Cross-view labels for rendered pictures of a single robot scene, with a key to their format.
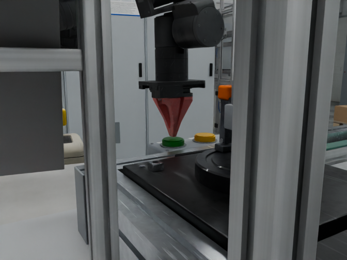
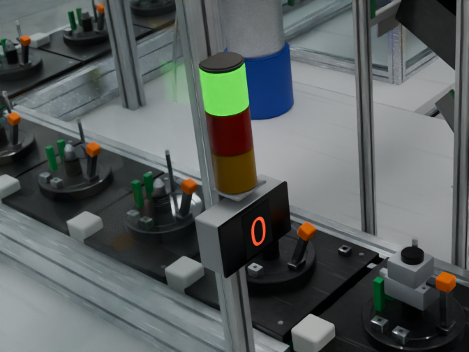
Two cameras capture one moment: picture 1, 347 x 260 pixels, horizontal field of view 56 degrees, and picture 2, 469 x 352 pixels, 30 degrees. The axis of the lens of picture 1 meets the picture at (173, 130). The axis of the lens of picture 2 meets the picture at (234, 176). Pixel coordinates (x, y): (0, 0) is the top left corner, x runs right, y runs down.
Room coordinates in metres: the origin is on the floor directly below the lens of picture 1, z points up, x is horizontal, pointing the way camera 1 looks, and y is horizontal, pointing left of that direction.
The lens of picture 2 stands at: (1.23, -0.53, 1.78)
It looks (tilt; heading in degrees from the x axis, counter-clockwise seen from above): 30 degrees down; 166
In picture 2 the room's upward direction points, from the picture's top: 7 degrees counter-clockwise
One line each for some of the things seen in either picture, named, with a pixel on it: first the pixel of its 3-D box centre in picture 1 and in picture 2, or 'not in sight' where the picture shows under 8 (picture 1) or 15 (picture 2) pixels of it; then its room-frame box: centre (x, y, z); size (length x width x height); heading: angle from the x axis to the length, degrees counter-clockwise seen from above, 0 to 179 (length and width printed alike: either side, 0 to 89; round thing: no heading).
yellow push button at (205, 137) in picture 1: (204, 139); not in sight; (0.60, -0.06, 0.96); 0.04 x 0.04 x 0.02
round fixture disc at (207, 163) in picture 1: (253, 167); (412, 320); (0.38, -0.10, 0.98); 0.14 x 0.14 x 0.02
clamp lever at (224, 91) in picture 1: (231, 115); (440, 297); (0.41, -0.07, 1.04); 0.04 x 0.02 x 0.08; 31
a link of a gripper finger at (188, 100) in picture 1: (166, 111); not in sight; (0.57, 0.01, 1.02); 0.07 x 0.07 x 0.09; 30
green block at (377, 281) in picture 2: not in sight; (379, 294); (0.34, -0.13, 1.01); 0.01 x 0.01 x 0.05; 31
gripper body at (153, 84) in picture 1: (171, 69); not in sight; (0.57, 0.00, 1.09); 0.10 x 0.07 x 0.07; 120
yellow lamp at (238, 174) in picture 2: not in sight; (234, 165); (0.37, -0.32, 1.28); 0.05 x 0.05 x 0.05
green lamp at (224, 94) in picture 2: not in sight; (224, 86); (0.37, -0.32, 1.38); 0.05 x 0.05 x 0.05
